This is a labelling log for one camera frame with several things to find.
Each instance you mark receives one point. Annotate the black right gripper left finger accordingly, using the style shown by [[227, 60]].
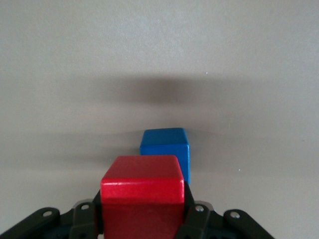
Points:
[[82, 221]]

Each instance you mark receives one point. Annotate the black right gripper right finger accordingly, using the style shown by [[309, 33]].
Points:
[[199, 221]]

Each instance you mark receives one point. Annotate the red wooden block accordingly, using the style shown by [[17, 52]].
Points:
[[142, 196]]

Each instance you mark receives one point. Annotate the blue wooden block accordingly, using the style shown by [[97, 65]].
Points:
[[164, 142]]

